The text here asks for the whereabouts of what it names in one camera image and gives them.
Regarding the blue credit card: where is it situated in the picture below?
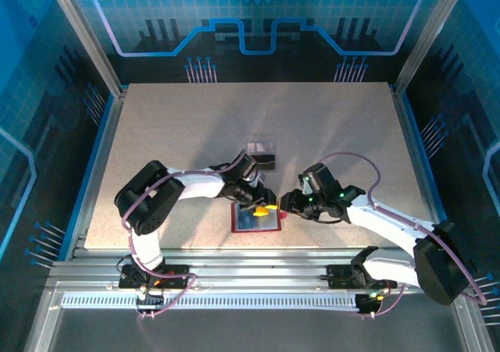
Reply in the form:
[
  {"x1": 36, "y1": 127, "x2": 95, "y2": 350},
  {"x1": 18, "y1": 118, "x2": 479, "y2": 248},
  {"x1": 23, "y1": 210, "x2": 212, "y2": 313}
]
[{"x1": 235, "y1": 210, "x2": 262, "y2": 231}]

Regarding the silver patterned credit card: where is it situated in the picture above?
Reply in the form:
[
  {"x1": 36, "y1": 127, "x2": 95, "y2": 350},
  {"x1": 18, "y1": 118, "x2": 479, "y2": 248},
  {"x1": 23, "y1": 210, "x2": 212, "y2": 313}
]
[{"x1": 247, "y1": 141, "x2": 277, "y2": 156}]

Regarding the small black connector box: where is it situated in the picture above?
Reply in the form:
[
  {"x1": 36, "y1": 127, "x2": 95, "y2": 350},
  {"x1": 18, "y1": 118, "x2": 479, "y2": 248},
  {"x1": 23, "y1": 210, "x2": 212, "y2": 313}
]
[
  {"x1": 355, "y1": 292, "x2": 386, "y2": 316},
  {"x1": 134, "y1": 289, "x2": 165, "y2": 311}
]

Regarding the grey platform panel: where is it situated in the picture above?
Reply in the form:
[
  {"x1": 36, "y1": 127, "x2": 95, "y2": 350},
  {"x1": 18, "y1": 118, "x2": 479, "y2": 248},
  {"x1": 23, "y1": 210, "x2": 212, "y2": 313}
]
[{"x1": 48, "y1": 308, "x2": 470, "y2": 352}]

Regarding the aluminium table mounting rail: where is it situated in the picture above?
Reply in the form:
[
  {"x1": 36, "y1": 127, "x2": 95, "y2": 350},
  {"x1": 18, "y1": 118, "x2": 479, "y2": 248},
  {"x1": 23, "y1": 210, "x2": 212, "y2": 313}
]
[{"x1": 46, "y1": 248, "x2": 472, "y2": 293}]

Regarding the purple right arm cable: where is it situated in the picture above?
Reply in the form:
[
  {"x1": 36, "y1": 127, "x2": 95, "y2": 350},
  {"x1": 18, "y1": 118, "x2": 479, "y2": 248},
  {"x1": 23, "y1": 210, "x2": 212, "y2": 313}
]
[{"x1": 316, "y1": 151, "x2": 488, "y2": 321}]

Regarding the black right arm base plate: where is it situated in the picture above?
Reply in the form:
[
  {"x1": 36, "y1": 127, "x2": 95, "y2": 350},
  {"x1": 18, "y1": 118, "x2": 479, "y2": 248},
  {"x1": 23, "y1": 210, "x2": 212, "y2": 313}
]
[{"x1": 325, "y1": 263, "x2": 398, "y2": 290}]

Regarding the white slotted cable duct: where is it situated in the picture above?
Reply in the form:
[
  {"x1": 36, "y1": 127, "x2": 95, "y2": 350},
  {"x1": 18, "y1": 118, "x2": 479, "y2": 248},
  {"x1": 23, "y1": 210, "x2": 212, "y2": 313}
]
[{"x1": 60, "y1": 291, "x2": 363, "y2": 311}]

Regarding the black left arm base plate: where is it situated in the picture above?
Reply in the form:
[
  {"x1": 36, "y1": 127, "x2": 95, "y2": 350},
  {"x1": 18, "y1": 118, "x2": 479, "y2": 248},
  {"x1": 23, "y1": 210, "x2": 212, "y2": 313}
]
[{"x1": 118, "y1": 263, "x2": 193, "y2": 290}]

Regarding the aluminium table side rail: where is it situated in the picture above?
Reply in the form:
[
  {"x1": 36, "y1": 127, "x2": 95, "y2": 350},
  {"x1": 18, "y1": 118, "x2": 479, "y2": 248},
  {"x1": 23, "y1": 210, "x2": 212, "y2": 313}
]
[
  {"x1": 390, "y1": 83, "x2": 450, "y2": 261},
  {"x1": 72, "y1": 85, "x2": 130, "y2": 261}
]

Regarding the aluminium lower frame bar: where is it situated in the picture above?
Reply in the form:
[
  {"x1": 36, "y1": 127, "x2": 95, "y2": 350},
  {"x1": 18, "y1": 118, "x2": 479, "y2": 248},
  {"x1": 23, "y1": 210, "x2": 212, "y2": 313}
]
[
  {"x1": 23, "y1": 289, "x2": 63, "y2": 352},
  {"x1": 452, "y1": 289, "x2": 495, "y2": 352}
]

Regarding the aluminium frame post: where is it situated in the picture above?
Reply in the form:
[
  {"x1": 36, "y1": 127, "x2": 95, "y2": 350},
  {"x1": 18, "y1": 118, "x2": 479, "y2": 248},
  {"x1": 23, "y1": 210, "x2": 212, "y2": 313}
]
[
  {"x1": 41, "y1": 0, "x2": 124, "y2": 98},
  {"x1": 392, "y1": 0, "x2": 472, "y2": 95}
]

